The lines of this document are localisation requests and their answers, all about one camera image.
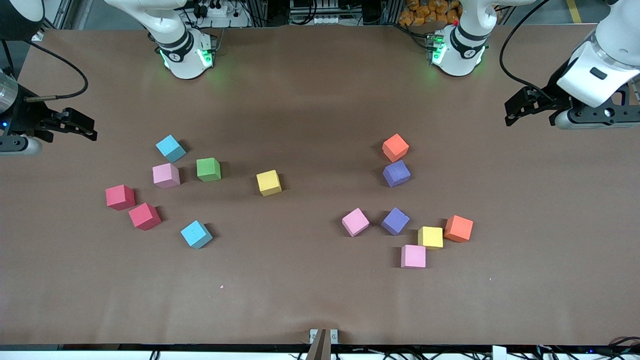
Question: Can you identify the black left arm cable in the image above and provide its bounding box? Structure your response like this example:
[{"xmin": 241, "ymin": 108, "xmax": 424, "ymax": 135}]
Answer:
[{"xmin": 498, "ymin": 0, "xmax": 551, "ymax": 100}]

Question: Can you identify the red foam cube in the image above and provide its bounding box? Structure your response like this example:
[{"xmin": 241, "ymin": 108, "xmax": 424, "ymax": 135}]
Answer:
[
  {"xmin": 105, "ymin": 184, "xmax": 136, "ymax": 211},
  {"xmin": 128, "ymin": 202, "xmax": 162, "ymax": 232}
]

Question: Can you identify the aluminium frame post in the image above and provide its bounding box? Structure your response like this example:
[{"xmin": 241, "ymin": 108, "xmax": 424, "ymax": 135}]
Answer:
[
  {"xmin": 250, "ymin": 0, "xmax": 271, "ymax": 27},
  {"xmin": 378, "ymin": 0, "xmax": 401, "ymax": 25}
]

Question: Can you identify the purple foam cube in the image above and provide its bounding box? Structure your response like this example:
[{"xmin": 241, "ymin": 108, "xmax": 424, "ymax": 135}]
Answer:
[
  {"xmin": 380, "ymin": 207, "xmax": 411, "ymax": 236},
  {"xmin": 382, "ymin": 159, "xmax": 412, "ymax": 188}
]

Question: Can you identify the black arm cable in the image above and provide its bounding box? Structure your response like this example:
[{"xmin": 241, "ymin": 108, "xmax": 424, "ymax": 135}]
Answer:
[
  {"xmin": 22, "ymin": 40, "xmax": 90, "ymax": 103},
  {"xmin": 498, "ymin": 0, "xmax": 551, "ymax": 100}
]

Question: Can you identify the yellow foam cube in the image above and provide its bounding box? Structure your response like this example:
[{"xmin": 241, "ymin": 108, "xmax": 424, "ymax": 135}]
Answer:
[
  {"xmin": 417, "ymin": 226, "xmax": 444, "ymax": 250},
  {"xmin": 256, "ymin": 169, "xmax": 283, "ymax": 197}
]

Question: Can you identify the pink foam cube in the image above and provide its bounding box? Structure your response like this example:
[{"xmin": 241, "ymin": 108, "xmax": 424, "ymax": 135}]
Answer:
[
  {"xmin": 152, "ymin": 162, "xmax": 181, "ymax": 189},
  {"xmin": 341, "ymin": 207, "xmax": 371, "ymax": 238},
  {"xmin": 400, "ymin": 244, "xmax": 427, "ymax": 270}
]

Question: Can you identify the light blue foam cube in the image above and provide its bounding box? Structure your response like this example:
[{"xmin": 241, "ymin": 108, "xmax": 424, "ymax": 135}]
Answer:
[
  {"xmin": 155, "ymin": 134, "xmax": 187, "ymax": 164},
  {"xmin": 180, "ymin": 220, "xmax": 214, "ymax": 250}
]

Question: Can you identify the brown table cover sheet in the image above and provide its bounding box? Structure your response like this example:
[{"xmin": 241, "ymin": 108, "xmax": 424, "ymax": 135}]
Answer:
[{"xmin": 0, "ymin": 25, "xmax": 640, "ymax": 347}]

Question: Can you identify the orange foam cube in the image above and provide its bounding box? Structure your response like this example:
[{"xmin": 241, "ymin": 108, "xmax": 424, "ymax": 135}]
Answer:
[
  {"xmin": 444, "ymin": 215, "xmax": 474, "ymax": 244},
  {"xmin": 382, "ymin": 133, "xmax": 410, "ymax": 163}
]

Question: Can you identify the green foam cube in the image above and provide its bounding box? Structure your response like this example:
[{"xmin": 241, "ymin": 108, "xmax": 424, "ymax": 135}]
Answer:
[{"xmin": 196, "ymin": 157, "xmax": 222, "ymax": 183}]

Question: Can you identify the bag of orange items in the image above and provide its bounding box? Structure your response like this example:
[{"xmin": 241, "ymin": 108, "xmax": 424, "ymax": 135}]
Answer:
[{"xmin": 398, "ymin": 0, "xmax": 461, "ymax": 27}]

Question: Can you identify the white power strip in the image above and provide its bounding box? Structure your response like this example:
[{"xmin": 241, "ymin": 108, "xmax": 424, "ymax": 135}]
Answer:
[{"xmin": 186, "ymin": 2, "xmax": 251, "ymax": 29}]

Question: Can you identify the metal mount bracket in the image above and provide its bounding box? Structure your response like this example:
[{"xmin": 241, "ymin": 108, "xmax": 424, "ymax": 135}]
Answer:
[{"xmin": 309, "ymin": 328, "xmax": 339, "ymax": 360}]

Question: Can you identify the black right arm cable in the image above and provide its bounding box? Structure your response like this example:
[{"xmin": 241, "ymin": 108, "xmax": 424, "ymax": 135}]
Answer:
[{"xmin": 22, "ymin": 40, "xmax": 90, "ymax": 103}]

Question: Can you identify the aluminium frame corner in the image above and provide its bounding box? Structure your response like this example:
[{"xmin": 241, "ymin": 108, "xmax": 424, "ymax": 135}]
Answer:
[{"xmin": 30, "ymin": 0, "xmax": 83, "ymax": 42}]

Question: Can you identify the white equipment box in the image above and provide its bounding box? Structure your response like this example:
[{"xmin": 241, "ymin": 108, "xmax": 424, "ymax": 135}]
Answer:
[{"xmin": 287, "ymin": 0, "xmax": 351, "ymax": 26}]

